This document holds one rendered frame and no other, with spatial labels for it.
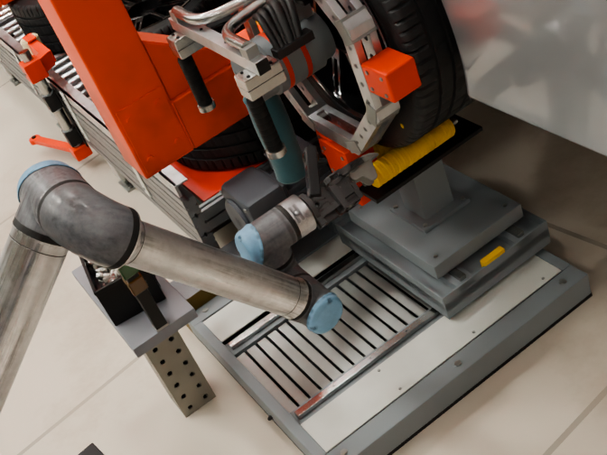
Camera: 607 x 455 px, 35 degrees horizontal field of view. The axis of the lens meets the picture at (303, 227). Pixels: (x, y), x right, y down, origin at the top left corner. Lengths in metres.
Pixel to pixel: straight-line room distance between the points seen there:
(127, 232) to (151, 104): 0.94
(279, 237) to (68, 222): 0.52
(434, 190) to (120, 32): 0.90
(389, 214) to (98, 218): 1.16
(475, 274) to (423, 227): 0.19
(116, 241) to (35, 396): 1.43
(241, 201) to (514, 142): 1.00
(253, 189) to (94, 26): 0.60
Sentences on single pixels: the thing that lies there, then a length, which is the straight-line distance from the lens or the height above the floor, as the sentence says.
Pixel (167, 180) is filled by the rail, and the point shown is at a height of 0.39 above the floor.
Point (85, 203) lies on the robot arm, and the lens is 1.67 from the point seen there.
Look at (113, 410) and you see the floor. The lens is 2.82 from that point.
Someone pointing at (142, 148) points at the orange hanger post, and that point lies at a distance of 2.59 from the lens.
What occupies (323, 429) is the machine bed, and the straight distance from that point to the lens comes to 2.36.
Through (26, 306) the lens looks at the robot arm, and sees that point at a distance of 1.82.
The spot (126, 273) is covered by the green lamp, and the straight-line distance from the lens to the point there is 2.13.
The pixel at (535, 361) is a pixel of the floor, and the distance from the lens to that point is 2.45.
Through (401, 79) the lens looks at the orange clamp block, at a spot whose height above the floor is 0.86.
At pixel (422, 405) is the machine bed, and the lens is 2.33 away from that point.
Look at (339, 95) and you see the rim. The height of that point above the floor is 0.63.
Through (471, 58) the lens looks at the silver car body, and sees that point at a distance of 1.92.
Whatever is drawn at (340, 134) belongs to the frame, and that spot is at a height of 0.62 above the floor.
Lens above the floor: 1.82
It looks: 36 degrees down
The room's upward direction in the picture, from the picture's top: 23 degrees counter-clockwise
